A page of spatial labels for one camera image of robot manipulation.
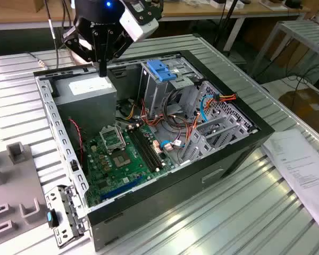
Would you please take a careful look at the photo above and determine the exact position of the grey perforated disk bay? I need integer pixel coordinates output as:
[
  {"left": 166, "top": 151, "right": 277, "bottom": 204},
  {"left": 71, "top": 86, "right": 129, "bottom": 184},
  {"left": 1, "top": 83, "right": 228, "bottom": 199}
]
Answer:
[{"left": 179, "top": 81, "right": 258, "bottom": 165}]

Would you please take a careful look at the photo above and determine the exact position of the green motherboard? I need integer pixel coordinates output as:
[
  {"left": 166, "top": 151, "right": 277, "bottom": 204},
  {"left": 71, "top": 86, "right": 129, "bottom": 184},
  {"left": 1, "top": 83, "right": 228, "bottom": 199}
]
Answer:
[{"left": 83, "top": 123, "right": 176, "bottom": 207}]

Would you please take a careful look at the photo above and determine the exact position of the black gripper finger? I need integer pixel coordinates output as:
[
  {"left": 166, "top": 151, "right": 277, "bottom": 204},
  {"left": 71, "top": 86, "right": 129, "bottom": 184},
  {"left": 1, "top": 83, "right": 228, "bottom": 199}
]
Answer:
[
  {"left": 103, "top": 28, "right": 136, "bottom": 78},
  {"left": 62, "top": 24, "right": 104, "bottom": 78}
]

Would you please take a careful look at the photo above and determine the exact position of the grey power supply unit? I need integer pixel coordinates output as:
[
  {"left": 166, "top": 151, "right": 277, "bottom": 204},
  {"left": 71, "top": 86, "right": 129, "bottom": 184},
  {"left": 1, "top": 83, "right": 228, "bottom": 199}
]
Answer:
[{"left": 53, "top": 74, "right": 118, "bottom": 138}]

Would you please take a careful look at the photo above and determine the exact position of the thin wire locking lever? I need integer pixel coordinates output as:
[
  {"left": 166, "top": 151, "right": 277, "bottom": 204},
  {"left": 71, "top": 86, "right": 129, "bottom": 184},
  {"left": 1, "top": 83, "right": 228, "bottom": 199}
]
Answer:
[{"left": 118, "top": 124, "right": 128, "bottom": 154}]

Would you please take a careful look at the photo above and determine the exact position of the orange yellow wire bundle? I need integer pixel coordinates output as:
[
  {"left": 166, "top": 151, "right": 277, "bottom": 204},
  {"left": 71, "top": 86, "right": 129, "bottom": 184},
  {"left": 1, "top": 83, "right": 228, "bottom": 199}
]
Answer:
[{"left": 116, "top": 98, "right": 167, "bottom": 130}]

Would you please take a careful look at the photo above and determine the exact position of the orange red power wire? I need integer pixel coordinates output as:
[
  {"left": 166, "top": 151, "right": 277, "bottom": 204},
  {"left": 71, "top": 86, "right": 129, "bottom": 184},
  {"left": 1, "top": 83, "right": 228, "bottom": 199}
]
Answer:
[{"left": 187, "top": 91, "right": 238, "bottom": 139}]

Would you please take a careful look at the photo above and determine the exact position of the grey slatted side table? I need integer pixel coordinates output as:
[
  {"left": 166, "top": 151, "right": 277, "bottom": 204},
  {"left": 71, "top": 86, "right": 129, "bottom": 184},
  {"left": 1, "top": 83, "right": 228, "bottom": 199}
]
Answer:
[{"left": 255, "top": 20, "right": 319, "bottom": 78}]

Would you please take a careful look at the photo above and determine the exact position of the blue plastic drive latch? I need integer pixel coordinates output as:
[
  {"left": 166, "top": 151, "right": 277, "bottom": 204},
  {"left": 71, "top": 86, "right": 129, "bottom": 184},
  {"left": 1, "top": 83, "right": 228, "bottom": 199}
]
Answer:
[{"left": 146, "top": 59, "right": 178, "bottom": 83}]

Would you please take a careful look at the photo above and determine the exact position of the brown cardboard box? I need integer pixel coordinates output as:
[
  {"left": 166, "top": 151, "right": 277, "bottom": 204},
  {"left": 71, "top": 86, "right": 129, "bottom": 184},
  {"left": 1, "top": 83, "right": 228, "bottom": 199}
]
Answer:
[{"left": 278, "top": 89, "right": 319, "bottom": 143}]

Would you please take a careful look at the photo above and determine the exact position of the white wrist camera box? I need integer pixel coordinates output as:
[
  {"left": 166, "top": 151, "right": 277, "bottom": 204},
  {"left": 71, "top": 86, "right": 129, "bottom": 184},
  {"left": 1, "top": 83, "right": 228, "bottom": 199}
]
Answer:
[{"left": 119, "top": 4, "right": 160, "bottom": 43}]

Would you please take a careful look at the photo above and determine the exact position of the metal expansion card bracket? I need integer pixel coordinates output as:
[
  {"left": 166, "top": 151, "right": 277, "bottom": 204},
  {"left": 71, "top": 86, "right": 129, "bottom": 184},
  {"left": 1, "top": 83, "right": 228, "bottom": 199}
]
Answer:
[{"left": 44, "top": 185, "right": 90, "bottom": 249}]

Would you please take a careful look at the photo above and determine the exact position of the blue data wire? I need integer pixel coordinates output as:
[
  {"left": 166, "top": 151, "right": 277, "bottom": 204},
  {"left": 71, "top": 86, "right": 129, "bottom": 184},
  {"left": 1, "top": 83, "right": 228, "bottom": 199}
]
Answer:
[{"left": 160, "top": 91, "right": 219, "bottom": 152}]

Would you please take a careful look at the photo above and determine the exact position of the red black twisted wire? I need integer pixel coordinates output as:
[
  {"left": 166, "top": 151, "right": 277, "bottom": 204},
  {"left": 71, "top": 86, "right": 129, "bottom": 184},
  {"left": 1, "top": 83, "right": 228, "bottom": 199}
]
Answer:
[{"left": 68, "top": 118, "right": 83, "bottom": 162}]

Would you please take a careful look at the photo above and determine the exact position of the grey parts rack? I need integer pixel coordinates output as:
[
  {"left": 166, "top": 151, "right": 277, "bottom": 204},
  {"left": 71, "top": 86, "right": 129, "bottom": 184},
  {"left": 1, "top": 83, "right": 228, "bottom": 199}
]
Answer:
[{"left": 0, "top": 141, "right": 49, "bottom": 241}]

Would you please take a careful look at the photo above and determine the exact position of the grey optical drive cage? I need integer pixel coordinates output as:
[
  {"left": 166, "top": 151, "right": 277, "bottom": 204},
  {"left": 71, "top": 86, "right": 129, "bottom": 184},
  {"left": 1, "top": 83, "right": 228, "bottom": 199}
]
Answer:
[{"left": 138, "top": 53, "right": 203, "bottom": 120}]

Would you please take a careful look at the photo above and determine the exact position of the black hanging robot cable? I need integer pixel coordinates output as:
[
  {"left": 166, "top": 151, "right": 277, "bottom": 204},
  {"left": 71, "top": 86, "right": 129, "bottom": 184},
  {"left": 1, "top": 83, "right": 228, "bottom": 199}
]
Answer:
[{"left": 43, "top": 0, "right": 61, "bottom": 69}]

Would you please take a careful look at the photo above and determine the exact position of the metal socket cover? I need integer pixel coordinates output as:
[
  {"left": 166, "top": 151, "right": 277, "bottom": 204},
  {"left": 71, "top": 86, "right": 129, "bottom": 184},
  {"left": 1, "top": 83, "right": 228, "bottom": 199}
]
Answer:
[{"left": 99, "top": 124, "right": 127, "bottom": 154}]

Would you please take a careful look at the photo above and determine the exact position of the black RAM slot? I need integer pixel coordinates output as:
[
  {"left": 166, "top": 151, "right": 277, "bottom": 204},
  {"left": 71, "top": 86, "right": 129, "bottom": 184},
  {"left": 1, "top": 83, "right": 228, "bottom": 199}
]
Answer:
[
  {"left": 127, "top": 127, "right": 155, "bottom": 173},
  {"left": 137, "top": 125, "right": 166, "bottom": 168},
  {"left": 134, "top": 126, "right": 162, "bottom": 171},
  {"left": 130, "top": 127, "right": 158, "bottom": 172}
]

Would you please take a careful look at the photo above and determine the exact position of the cable with metal plug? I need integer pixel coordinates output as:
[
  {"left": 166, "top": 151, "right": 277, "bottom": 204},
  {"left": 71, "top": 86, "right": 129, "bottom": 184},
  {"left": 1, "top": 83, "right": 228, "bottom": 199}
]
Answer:
[{"left": 29, "top": 52, "right": 48, "bottom": 69}]

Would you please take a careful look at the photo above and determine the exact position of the blue expansion slot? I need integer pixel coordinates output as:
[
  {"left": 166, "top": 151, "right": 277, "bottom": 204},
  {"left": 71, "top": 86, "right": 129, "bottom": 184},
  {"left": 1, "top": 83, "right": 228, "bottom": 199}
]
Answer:
[{"left": 100, "top": 175, "right": 143, "bottom": 200}]

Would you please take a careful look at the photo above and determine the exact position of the black open PC case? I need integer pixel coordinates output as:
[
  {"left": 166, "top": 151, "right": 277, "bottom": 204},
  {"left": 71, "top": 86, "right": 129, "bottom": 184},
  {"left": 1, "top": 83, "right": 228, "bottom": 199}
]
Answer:
[{"left": 33, "top": 49, "right": 276, "bottom": 252}]

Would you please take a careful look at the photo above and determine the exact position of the white printed paper sheet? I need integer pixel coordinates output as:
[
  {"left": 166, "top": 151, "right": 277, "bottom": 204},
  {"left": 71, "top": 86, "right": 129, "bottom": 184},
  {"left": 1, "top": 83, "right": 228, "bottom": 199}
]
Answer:
[{"left": 262, "top": 129, "right": 319, "bottom": 228}]

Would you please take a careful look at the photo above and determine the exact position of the CPU socket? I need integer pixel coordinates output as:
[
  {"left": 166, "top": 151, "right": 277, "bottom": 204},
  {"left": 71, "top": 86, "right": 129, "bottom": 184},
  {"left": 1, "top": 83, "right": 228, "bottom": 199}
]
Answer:
[{"left": 110, "top": 150, "right": 135, "bottom": 169}]

